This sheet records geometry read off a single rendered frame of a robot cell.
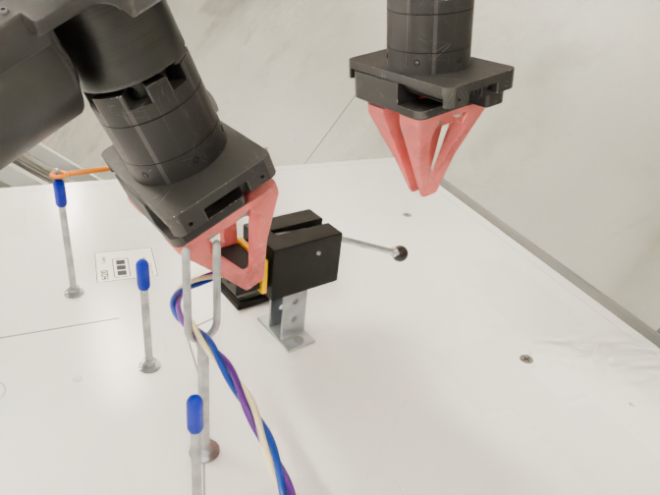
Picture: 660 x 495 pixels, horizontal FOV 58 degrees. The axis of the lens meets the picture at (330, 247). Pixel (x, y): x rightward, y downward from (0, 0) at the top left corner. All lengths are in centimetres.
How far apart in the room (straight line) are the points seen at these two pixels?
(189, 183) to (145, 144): 3
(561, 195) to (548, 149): 18
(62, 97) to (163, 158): 6
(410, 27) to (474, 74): 5
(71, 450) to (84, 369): 7
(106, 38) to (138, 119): 4
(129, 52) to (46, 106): 5
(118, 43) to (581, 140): 167
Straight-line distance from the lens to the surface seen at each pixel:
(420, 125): 41
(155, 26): 30
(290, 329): 45
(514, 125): 203
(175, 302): 36
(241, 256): 40
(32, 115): 28
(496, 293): 56
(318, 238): 41
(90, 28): 29
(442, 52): 41
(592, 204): 174
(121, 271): 54
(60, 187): 47
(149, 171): 33
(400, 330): 48
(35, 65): 27
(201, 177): 32
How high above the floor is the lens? 138
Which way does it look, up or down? 38 degrees down
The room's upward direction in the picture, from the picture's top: 55 degrees counter-clockwise
